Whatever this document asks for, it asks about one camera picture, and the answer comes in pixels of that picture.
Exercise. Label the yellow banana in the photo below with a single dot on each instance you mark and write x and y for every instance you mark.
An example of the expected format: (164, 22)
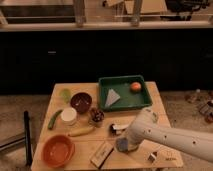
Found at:
(81, 131)

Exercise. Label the metal fork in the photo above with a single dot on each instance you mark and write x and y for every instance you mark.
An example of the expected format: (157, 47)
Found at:
(153, 156)

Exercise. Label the white lidded jar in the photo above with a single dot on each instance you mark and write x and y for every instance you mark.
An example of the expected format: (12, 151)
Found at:
(69, 115)

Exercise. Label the white handled dish brush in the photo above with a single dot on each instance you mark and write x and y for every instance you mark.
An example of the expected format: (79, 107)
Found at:
(117, 129)

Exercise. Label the blue sponge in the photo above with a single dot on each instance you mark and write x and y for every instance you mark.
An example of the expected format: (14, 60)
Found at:
(122, 145)

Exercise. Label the orange fruit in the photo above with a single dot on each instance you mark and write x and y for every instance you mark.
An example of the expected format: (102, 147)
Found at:
(135, 87)

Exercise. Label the light green lime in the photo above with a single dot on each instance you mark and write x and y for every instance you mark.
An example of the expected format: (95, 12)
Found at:
(65, 95)

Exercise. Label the green cucumber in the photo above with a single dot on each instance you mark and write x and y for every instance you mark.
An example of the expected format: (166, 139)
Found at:
(53, 119)

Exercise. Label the grey folded cloth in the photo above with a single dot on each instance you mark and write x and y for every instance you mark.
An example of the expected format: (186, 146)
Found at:
(112, 97)

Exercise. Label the wooden block eraser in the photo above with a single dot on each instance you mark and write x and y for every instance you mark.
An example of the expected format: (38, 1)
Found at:
(101, 154)

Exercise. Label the dark red bowl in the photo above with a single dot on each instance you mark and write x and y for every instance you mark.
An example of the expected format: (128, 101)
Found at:
(81, 102)

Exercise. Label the green plastic tray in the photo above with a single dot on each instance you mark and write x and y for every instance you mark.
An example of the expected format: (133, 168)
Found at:
(129, 100)

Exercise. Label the black stand leg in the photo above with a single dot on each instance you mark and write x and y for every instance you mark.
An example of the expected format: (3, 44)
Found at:
(27, 139)

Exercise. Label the orange plastic bowl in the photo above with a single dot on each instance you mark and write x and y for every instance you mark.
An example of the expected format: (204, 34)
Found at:
(57, 151)

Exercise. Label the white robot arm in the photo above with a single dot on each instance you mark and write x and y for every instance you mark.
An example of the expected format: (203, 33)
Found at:
(145, 127)

